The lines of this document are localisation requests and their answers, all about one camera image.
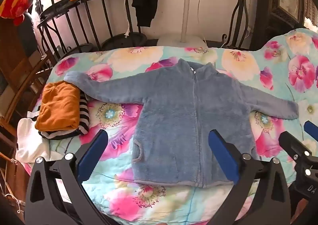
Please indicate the floral blanket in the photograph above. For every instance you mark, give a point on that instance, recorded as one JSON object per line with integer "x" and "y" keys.
{"x": 159, "y": 202}

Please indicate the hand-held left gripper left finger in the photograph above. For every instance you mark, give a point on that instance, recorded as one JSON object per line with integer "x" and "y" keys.
{"x": 93, "y": 156}

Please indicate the folded orange garment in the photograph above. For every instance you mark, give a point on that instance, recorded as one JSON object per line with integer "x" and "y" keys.
{"x": 57, "y": 105}

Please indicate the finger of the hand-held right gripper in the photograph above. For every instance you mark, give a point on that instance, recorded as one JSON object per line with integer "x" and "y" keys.
{"x": 293, "y": 145}
{"x": 311, "y": 129}

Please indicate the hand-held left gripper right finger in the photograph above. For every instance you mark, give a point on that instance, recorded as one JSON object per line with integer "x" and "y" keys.
{"x": 223, "y": 157}

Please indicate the black white striped garment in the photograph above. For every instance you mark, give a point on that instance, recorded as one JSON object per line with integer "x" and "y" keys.
{"x": 84, "y": 115}

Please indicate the wooden chair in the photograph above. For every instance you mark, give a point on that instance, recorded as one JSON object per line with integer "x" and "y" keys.
{"x": 15, "y": 70}

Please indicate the dark grey cushion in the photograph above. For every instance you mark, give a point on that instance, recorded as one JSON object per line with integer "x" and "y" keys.
{"x": 27, "y": 33}

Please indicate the white cloth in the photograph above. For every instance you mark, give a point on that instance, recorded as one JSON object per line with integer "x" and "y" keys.
{"x": 27, "y": 140}

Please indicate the black metal rack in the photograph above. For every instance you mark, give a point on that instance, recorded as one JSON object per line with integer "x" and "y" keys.
{"x": 62, "y": 6}

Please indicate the white fan stand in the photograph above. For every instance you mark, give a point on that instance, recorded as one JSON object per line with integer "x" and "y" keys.
{"x": 186, "y": 16}

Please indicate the black hanging garment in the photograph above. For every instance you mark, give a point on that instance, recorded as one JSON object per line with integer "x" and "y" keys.
{"x": 146, "y": 1}

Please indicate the blue fleece jacket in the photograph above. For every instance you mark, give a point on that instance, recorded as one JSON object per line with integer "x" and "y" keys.
{"x": 174, "y": 115}

